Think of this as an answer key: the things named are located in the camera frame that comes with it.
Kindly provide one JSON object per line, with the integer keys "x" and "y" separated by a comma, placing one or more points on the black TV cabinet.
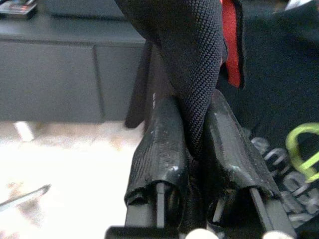
{"x": 49, "y": 74}

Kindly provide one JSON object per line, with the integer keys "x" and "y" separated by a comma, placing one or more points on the black jersey with red trim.
{"x": 189, "y": 62}

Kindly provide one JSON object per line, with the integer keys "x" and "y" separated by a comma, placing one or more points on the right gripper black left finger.
{"x": 162, "y": 139}

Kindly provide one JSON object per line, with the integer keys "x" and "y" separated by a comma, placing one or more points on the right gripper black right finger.
{"x": 231, "y": 154}

